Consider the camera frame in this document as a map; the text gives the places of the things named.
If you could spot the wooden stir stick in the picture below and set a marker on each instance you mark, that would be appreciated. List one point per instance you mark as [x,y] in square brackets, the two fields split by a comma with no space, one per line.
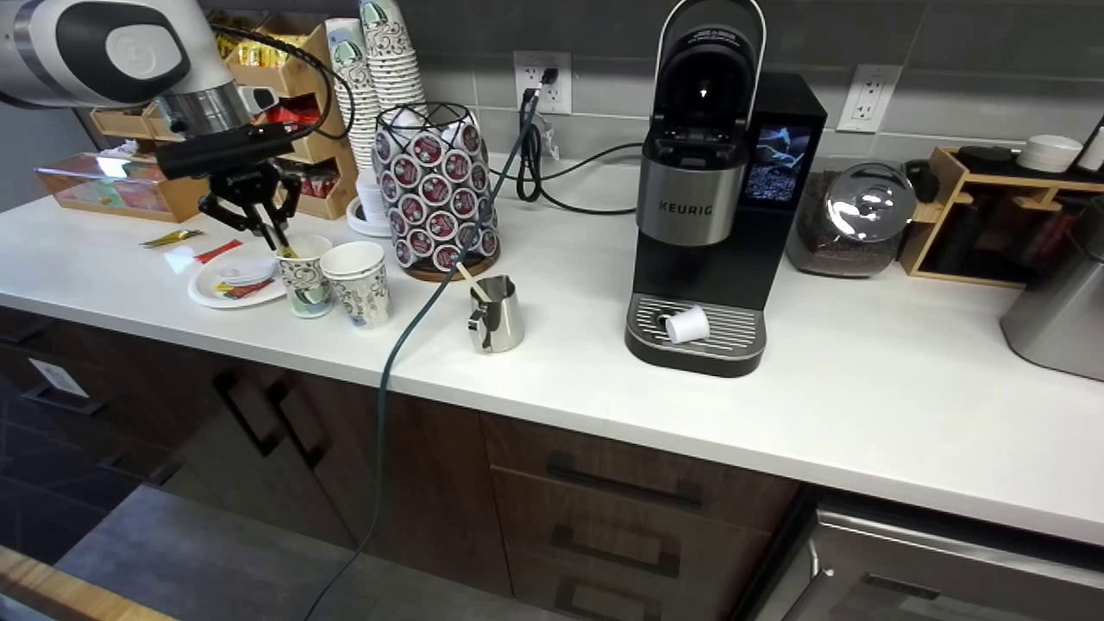
[468,280]

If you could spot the white cabinet label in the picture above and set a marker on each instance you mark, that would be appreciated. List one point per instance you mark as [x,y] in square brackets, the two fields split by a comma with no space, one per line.
[57,378]

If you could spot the stainless steel dishwasher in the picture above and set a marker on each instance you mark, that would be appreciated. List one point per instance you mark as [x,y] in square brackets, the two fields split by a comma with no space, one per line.
[953,574]

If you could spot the white round container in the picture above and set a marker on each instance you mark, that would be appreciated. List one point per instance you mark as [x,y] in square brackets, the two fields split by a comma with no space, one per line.
[1050,153]

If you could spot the tall paper cup stack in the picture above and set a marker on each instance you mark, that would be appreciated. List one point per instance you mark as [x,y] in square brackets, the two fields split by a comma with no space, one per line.
[390,54]

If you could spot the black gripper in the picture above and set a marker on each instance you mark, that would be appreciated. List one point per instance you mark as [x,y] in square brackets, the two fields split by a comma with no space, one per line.
[248,189]

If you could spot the steel milk pitcher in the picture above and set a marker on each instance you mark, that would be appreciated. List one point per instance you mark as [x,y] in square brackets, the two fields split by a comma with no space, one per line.
[500,322]

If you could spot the light wooden board edge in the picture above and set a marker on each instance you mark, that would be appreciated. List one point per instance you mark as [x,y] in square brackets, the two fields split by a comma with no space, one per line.
[57,591]

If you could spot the white plastic lid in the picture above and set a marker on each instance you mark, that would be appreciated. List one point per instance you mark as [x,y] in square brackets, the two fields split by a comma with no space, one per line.
[243,269]

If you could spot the dark wood cabinet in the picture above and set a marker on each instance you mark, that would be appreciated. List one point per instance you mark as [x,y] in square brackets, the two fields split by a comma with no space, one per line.
[459,494]

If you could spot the wooden condiment organizer shelf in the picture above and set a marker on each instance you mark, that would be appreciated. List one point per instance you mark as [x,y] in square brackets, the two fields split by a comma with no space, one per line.
[322,69]

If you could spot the bright yellow sweetener packets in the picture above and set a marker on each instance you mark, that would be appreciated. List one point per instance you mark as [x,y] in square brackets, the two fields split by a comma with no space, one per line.
[272,54]

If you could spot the white wall outlet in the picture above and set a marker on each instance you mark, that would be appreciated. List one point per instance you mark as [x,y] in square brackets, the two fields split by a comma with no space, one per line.
[869,98]
[543,82]

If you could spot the yellow red sauce packets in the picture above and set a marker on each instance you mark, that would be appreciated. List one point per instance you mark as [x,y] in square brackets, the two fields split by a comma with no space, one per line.
[243,290]

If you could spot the yellow stick packet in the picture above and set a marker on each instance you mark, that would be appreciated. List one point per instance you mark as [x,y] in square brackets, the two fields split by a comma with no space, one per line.
[174,240]

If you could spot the black silver coffee maker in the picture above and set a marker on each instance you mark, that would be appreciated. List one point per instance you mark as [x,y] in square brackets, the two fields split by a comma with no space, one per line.
[690,207]

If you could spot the short paper cup stack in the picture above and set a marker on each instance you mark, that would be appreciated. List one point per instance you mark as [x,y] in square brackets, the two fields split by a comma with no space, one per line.
[351,105]

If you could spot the red packets with white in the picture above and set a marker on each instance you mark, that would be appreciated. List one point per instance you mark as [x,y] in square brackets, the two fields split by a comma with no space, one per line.
[294,114]

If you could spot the small red condiment packets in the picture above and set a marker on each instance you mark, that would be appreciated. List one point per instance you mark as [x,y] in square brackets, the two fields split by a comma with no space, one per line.
[317,180]

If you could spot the wooden tea bag box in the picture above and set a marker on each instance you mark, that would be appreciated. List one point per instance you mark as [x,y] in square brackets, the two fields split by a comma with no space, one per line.
[115,196]

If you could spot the white coffee pod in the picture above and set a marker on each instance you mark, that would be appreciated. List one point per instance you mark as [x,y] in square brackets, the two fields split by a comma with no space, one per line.
[689,326]

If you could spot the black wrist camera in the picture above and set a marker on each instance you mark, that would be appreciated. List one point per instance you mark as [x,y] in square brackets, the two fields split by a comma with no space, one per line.
[226,153]

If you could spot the white paper plate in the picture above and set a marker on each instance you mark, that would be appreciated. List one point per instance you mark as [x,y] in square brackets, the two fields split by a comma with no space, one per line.
[235,296]

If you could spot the wooden countertop rack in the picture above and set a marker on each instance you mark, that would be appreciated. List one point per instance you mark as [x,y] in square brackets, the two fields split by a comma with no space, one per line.
[934,220]

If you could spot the stainless steel appliance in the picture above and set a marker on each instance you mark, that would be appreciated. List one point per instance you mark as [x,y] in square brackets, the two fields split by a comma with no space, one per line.
[1065,317]

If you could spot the round silver appliance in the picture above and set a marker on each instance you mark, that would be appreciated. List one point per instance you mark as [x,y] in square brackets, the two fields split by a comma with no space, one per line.
[853,220]

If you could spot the small white packet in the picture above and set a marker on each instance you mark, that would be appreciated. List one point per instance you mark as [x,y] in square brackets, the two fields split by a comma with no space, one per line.
[179,261]

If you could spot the red ketchup packet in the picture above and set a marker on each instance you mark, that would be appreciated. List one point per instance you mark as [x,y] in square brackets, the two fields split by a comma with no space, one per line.
[220,250]

